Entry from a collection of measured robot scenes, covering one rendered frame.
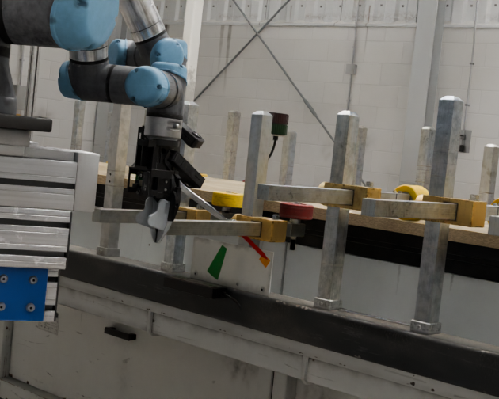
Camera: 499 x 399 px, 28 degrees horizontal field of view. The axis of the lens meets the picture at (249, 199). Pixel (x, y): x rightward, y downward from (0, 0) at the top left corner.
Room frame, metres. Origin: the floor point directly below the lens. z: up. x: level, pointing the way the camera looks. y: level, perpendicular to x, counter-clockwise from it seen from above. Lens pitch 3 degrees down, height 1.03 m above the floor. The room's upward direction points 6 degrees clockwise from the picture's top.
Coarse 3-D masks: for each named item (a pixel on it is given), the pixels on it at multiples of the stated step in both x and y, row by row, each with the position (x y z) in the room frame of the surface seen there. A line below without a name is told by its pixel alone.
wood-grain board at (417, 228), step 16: (208, 192) 2.64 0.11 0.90; (240, 192) 2.73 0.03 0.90; (272, 208) 2.48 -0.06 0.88; (320, 208) 2.37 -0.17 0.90; (352, 224) 2.30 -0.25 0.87; (368, 224) 2.27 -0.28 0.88; (384, 224) 2.24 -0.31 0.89; (400, 224) 2.21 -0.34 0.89; (416, 224) 2.19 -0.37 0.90; (448, 240) 2.13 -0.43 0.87; (464, 240) 2.10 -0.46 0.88; (480, 240) 2.07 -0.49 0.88; (496, 240) 2.05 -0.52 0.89
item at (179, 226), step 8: (176, 224) 2.05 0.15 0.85; (184, 224) 2.07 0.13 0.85; (192, 224) 2.08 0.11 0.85; (200, 224) 2.10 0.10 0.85; (208, 224) 2.12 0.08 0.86; (216, 224) 2.14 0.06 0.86; (224, 224) 2.15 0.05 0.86; (232, 224) 2.17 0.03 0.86; (240, 224) 2.19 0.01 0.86; (248, 224) 2.21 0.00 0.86; (256, 224) 2.23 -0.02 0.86; (288, 224) 2.31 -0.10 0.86; (296, 224) 2.32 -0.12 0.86; (304, 224) 2.35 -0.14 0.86; (168, 232) 2.04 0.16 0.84; (176, 232) 2.05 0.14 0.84; (184, 232) 2.07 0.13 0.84; (192, 232) 2.09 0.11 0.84; (200, 232) 2.10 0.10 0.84; (208, 232) 2.12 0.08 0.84; (216, 232) 2.14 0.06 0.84; (224, 232) 2.15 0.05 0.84; (232, 232) 2.17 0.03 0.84; (240, 232) 2.19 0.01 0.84; (248, 232) 2.21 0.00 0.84; (256, 232) 2.23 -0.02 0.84; (288, 232) 2.31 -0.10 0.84; (296, 232) 2.33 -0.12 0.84; (304, 232) 2.35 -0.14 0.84
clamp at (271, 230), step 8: (240, 216) 2.28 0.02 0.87; (248, 216) 2.27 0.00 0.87; (264, 224) 2.23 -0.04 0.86; (272, 224) 2.22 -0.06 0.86; (280, 224) 2.23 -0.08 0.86; (264, 232) 2.23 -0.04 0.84; (272, 232) 2.22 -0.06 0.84; (280, 232) 2.24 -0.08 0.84; (264, 240) 2.23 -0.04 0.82; (272, 240) 2.22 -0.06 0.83; (280, 240) 2.24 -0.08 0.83
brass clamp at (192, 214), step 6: (180, 210) 2.43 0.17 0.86; (186, 210) 2.41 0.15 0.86; (192, 210) 2.39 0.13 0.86; (198, 210) 2.39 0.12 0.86; (204, 210) 2.41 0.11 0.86; (186, 216) 2.41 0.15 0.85; (192, 216) 2.39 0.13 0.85; (198, 216) 2.39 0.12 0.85; (204, 216) 2.41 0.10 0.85; (210, 216) 2.42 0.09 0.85
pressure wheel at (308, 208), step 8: (280, 208) 2.33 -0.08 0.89; (288, 208) 2.31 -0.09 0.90; (296, 208) 2.31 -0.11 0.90; (304, 208) 2.31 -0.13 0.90; (312, 208) 2.33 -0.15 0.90; (280, 216) 2.33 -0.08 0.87; (288, 216) 2.31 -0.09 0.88; (296, 216) 2.31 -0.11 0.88; (304, 216) 2.31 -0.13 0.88; (312, 216) 2.34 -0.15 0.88
